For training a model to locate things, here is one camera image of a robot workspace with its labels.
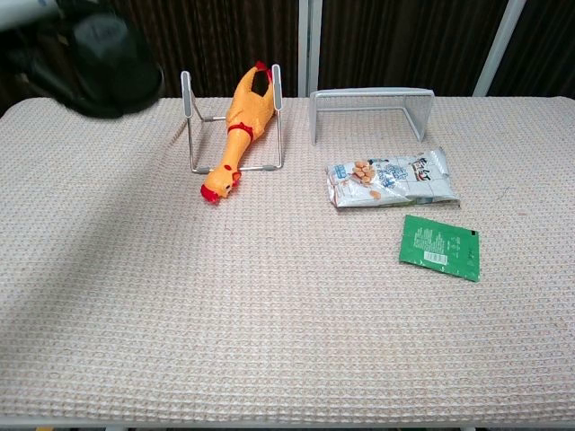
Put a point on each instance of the beige waffle tablecloth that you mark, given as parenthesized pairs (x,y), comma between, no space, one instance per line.
(269,314)

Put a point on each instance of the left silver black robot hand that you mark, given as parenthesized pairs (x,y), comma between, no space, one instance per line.
(36,49)

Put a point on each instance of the black dice cup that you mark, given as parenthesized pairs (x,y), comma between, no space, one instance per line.
(108,54)

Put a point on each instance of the grey metal partition post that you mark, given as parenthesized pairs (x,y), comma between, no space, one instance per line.
(310,45)
(498,45)

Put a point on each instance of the dark brown partition panel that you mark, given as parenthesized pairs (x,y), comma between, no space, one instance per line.
(215,31)
(404,40)
(548,45)

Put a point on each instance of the green foil packet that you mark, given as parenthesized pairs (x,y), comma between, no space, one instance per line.
(440,247)

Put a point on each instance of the white blue snack bag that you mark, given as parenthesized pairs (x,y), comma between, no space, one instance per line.
(404,179)

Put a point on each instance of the grey mesh shelf riser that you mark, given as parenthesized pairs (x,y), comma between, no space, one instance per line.
(373,92)

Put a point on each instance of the yellow rubber chicken toy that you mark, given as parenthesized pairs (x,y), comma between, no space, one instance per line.
(245,121)

